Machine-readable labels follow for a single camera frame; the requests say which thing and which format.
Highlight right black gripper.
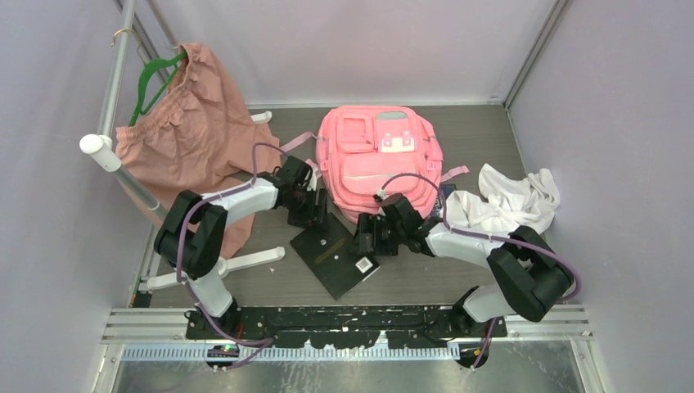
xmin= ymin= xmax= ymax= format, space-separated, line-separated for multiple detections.
xmin=347 ymin=214 xmax=405 ymax=257

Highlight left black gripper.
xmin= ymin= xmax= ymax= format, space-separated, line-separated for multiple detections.
xmin=284 ymin=186 xmax=328 ymax=229

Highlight Moon and Sixpence book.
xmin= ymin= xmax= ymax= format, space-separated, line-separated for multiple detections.
xmin=290 ymin=213 xmax=380 ymax=300

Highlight pink student backpack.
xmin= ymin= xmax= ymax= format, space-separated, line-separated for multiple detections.
xmin=282 ymin=106 xmax=469 ymax=223

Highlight blue book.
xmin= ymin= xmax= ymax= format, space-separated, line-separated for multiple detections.
xmin=435 ymin=183 xmax=457 ymax=213

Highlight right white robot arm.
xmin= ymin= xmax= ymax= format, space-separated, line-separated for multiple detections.
xmin=350 ymin=193 xmax=579 ymax=337

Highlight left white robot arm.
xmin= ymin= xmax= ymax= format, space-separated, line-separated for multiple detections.
xmin=153 ymin=156 xmax=328 ymax=338

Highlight pink shorts on hanger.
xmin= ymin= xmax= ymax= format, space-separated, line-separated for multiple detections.
xmin=115 ymin=43 xmax=283 ymax=260

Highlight white crumpled cloth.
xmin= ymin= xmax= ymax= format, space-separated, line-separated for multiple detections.
xmin=442 ymin=164 xmax=561 ymax=234

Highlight green clothes hanger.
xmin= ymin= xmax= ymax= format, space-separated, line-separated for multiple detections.
xmin=128 ymin=49 xmax=188 ymax=127

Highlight white clothes rack stand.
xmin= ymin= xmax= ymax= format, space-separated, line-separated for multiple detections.
xmin=79 ymin=0 xmax=286 ymax=291

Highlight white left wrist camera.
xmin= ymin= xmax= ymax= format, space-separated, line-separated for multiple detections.
xmin=307 ymin=169 xmax=322 ymax=192

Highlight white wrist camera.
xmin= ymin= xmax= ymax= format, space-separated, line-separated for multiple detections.
xmin=307 ymin=169 xmax=322 ymax=192
xmin=373 ymin=188 xmax=389 ymax=206

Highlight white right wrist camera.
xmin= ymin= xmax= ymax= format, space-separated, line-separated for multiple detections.
xmin=373 ymin=188 xmax=389 ymax=206

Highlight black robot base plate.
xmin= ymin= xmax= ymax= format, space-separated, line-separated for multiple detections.
xmin=183 ymin=305 xmax=507 ymax=350

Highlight white slotted cable duct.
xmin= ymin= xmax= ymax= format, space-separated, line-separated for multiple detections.
xmin=121 ymin=343 xmax=460 ymax=362

